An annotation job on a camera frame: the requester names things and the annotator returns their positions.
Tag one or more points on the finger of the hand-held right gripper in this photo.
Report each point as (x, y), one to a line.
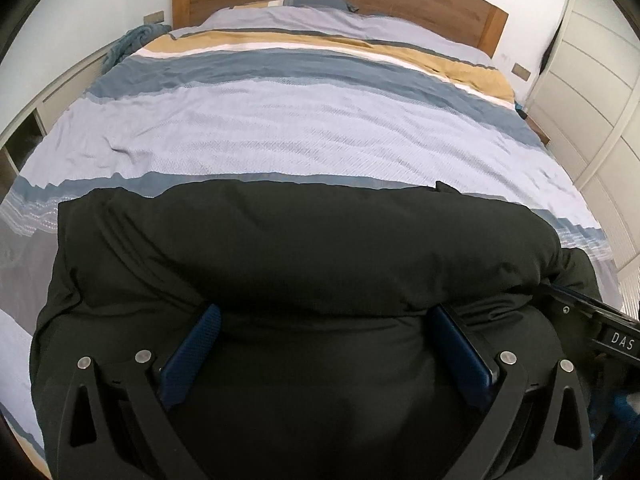
(567, 301)

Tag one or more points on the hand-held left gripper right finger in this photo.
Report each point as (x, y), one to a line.
(460, 356)

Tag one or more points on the wooden nightstand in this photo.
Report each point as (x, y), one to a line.
(540, 135)

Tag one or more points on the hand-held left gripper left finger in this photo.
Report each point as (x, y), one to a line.
(192, 356)

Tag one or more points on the wall socket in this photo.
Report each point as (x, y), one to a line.
(520, 71)
(154, 16)

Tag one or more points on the striped pillow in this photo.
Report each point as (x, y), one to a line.
(300, 2)

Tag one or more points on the striped duvet cover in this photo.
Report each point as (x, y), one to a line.
(325, 125)

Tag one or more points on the blue knitted blanket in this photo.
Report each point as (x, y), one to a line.
(122, 45)

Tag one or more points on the white wardrobe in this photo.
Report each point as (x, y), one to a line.
(585, 70)

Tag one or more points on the black puffer jacket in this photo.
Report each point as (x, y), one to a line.
(300, 250)

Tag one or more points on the white open shelf cabinet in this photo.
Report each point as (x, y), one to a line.
(60, 87)

